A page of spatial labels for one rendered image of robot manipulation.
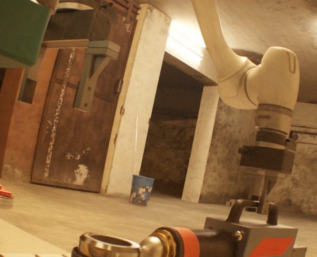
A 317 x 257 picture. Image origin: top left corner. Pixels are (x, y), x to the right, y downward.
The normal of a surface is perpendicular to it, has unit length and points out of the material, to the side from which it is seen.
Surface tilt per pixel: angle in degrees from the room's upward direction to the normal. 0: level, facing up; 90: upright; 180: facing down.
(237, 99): 140
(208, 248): 69
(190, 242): 56
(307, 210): 90
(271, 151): 90
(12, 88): 90
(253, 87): 100
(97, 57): 90
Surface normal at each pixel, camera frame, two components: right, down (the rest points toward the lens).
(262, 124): -0.75, -0.21
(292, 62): 0.44, -0.16
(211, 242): 0.62, -0.52
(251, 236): 0.63, 0.06
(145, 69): 0.83, 0.12
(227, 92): -0.76, 0.55
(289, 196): -0.52, -0.18
